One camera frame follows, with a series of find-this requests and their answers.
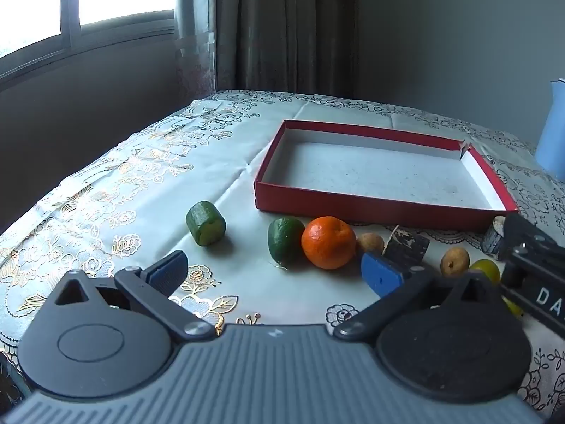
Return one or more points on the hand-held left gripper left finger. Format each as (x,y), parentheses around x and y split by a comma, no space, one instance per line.
(170,269)

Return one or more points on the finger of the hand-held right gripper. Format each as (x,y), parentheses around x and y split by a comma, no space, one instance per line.
(529,234)

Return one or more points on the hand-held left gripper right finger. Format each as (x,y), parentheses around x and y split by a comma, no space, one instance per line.
(379,274)

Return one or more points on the green cucumber chunk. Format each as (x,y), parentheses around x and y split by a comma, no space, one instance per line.
(205,223)

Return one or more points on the large orange tangerine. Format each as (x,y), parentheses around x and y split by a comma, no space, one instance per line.
(329,243)

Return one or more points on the green avocado-like fruit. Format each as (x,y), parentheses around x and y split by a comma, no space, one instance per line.
(286,239)

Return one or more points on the red cardboard box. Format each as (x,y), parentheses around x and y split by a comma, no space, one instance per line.
(375,172)

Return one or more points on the floral gold-print tablecloth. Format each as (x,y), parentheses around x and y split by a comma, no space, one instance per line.
(132,176)

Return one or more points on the light blue kettle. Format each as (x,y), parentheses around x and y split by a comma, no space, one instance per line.
(551,132)

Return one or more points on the sheer light curtain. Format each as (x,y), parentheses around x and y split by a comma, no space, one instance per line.
(194,31)

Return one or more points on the window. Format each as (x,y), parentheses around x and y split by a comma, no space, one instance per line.
(66,31)

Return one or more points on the dark brown curtain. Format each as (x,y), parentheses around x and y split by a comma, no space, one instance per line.
(287,26)

